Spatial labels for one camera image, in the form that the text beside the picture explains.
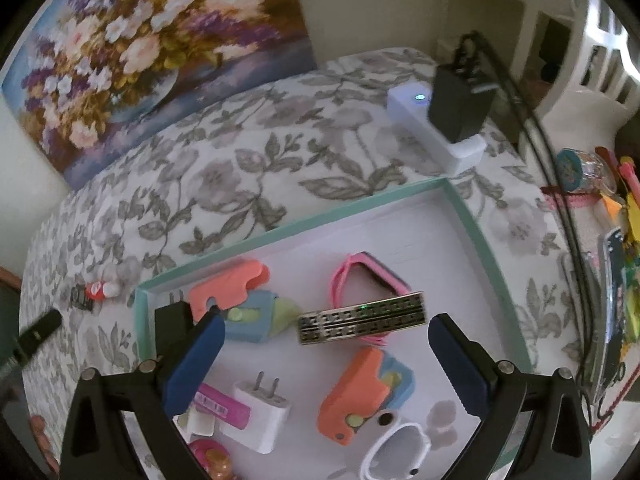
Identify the pink helmet puppy toy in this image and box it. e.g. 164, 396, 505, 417
189, 439, 234, 480

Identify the magenta rectangular case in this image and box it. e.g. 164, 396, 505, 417
193, 384, 250, 430

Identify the black power adapter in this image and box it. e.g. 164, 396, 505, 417
154, 292, 194, 358

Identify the white smart watch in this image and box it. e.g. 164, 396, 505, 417
350, 410, 431, 479

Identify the white USB wall charger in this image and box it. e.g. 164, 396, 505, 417
220, 370, 291, 455

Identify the pink blue toy gun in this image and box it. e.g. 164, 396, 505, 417
317, 347, 416, 446
188, 260, 302, 344

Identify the white ribbed plastic adapter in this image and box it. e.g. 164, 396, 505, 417
172, 405, 216, 443

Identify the person's left hand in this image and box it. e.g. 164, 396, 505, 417
28, 415, 60, 479

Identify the red white small bottle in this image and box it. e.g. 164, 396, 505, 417
85, 281, 122, 301

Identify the teal rimmed white box lid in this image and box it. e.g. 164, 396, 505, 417
134, 179, 532, 479

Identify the glitter tape roll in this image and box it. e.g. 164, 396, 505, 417
555, 148, 617, 195

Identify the floral still life painting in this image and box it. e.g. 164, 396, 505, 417
1, 0, 316, 188

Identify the grey floral blanket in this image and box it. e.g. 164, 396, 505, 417
16, 46, 586, 480

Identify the black plugged charger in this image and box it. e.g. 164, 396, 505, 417
427, 64, 499, 143

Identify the white power strip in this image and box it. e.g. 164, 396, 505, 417
386, 83, 490, 177

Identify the white wooden chair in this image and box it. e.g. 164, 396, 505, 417
526, 0, 639, 151

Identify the black cable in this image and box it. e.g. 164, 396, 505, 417
456, 29, 601, 411

